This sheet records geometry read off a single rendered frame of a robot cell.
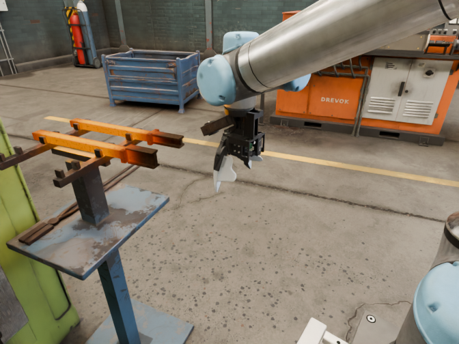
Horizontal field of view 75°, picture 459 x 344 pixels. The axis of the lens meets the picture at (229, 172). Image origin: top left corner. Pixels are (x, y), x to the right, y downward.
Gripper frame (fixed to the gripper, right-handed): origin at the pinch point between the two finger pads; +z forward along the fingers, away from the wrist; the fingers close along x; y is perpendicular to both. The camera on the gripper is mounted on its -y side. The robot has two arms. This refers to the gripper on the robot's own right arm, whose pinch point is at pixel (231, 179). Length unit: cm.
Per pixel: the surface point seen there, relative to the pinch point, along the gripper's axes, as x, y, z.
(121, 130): -6.2, -36.3, -7.1
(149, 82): 218, -298, 55
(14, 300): -46, -46, 36
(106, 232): -20.6, -31.6, 19.9
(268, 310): 34, -2, 93
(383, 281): 88, 40, 93
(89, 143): -17.6, -35.1, -7.3
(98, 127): -8.3, -45.5, -6.8
